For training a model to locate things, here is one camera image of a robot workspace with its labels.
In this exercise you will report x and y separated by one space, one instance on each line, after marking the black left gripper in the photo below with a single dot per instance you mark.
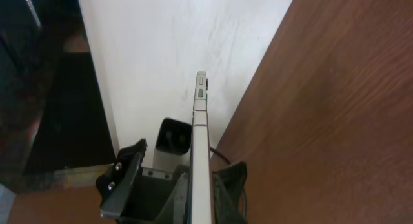
140 202

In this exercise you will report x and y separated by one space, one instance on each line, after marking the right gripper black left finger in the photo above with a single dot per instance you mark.
174 211

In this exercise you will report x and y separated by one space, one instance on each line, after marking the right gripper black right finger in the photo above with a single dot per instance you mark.
228 185

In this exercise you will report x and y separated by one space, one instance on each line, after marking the black smartphone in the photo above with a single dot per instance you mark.
201 204

